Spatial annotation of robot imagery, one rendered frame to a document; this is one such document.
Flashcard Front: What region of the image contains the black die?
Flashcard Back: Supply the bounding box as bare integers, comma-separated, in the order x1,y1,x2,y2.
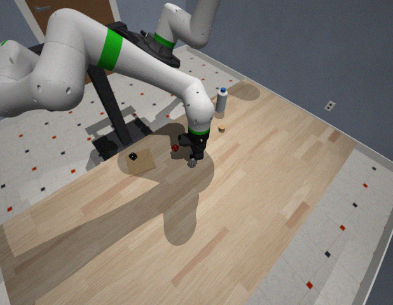
129,152,137,160

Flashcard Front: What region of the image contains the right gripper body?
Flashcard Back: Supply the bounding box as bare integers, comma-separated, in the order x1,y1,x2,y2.
178,129,210,160

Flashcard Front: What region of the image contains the grey bottle with blue cap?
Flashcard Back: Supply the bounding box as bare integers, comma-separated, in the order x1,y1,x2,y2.
216,88,228,112

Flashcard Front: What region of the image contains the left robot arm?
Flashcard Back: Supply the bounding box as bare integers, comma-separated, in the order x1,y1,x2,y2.
141,0,220,59

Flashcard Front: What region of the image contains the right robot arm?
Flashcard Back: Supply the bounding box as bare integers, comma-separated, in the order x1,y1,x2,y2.
0,8,215,135

